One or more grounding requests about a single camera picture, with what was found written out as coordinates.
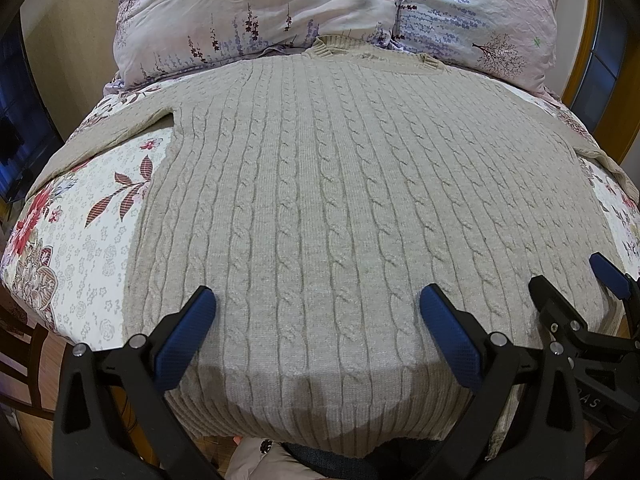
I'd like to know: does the beige cable knit sweater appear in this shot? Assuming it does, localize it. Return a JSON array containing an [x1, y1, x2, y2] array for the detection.
[[36, 37, 623, 456]]

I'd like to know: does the dark wooden chair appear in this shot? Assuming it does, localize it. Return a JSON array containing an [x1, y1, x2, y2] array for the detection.
[[1, 286, 54, 422]]

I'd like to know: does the floral quilted bedspread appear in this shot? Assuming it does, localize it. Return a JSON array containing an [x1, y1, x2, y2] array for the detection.
[[1, 75, 639, 350]]

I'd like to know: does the pink floral pillow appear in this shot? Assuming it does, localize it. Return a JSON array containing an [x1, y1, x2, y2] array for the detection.
[[106, 0, 559, 96]]

